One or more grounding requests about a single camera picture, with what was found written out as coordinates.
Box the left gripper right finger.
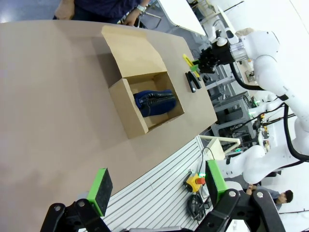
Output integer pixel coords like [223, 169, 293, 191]
[197, 159, 287, 232]

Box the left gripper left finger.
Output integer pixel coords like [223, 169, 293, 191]
[40, 167, 114, 232]

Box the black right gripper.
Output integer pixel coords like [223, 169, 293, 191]
[190, 43, 234, 74]

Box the navy blue pencil case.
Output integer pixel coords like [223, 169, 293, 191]
[133, 89, 177, 118]

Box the brown cardboard box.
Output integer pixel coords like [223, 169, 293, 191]
[101, 25, 185, 140]

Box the person's left hand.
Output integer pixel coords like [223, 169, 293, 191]
[123, 9, 142, 27]

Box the person's right hand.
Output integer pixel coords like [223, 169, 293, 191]
[53, 0, 75, 20]

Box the yellow utility knife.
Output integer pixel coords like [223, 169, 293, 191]
[183, 54, 201, 82]

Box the yellow emergency stop button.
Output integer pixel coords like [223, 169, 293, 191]
[183, 175, 206, 193]

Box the black marker pen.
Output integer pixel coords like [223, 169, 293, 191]
[185, 72, 202, 93]

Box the pale wooden stand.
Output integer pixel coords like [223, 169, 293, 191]
[199, 134, 241, 160]

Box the white table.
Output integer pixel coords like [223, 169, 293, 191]
[156, 0, 207, 37]

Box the dark haired person in grey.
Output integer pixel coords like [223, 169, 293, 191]
[246, 183, 294, 211]

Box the person's dark purple jacket torso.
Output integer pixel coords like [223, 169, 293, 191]
[72, 0, 143, 24]

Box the black cable bundle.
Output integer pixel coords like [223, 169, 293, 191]
[187, 192, 211, 224]

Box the grey metal frame rack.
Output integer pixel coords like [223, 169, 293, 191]
[212, 65, 257, 145]

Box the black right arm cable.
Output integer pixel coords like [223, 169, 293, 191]
[229, 62, 309, 162]

